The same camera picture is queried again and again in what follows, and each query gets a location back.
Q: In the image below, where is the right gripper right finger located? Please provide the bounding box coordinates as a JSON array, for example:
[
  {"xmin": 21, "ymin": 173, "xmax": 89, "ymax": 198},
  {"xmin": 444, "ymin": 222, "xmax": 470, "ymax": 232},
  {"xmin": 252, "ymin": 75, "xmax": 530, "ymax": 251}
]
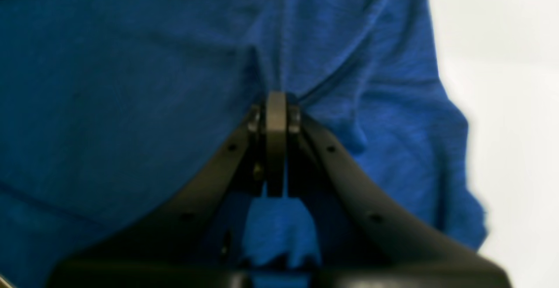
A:
[{"xmin": 286, "ymin": 104, "xmax": 511, "ymax": 288}]

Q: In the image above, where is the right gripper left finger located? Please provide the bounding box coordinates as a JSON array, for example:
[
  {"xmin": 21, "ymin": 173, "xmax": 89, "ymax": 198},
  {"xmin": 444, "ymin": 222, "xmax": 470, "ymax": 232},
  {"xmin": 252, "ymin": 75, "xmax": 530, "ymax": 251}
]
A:
[{"xmin": 47, "ymin": 91, "xmax": 288, "ymax": 288}]

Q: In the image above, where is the dark blue t-shirt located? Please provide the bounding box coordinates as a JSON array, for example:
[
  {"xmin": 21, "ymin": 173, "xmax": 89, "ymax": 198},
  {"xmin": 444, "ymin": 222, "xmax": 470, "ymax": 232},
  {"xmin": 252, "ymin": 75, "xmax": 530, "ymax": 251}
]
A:
[{"xmin": 1, "ymin": 0, "xmax": 487, "ymax": 288}]

